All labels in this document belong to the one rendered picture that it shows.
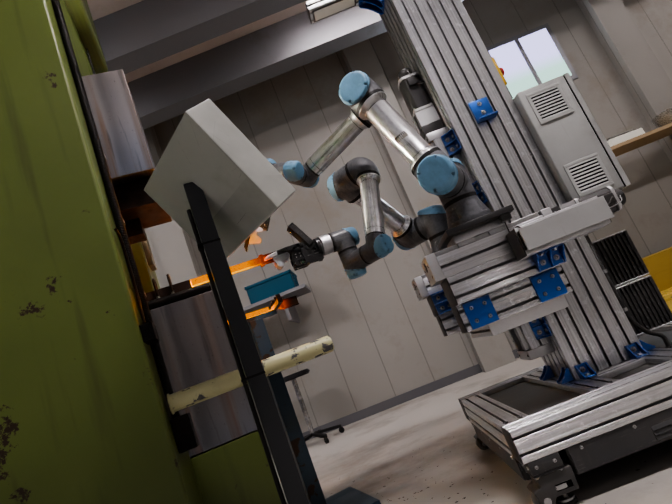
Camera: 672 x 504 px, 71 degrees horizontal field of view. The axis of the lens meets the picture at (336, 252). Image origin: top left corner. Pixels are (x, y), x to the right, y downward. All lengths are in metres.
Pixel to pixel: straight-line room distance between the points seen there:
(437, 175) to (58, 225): 1.05
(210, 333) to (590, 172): 1.40
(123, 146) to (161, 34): 2.61
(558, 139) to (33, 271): 1.68
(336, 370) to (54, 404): 3.71
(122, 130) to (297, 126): 3.73
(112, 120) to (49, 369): 0.87
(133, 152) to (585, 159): 1.55
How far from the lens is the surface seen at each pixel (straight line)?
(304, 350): 1.29
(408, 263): 4.82
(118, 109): 1.83
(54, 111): 1.53
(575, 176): 1.87
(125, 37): 4.40
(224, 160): 1.07
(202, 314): 1.54
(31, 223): 1.40
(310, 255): 1.74
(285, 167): 1.77
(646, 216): 5.57
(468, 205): 1.59
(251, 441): 1.51
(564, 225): 1.52
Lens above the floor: 0.56
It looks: 12 degrees up
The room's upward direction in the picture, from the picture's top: 22 degrees counter-clockwise
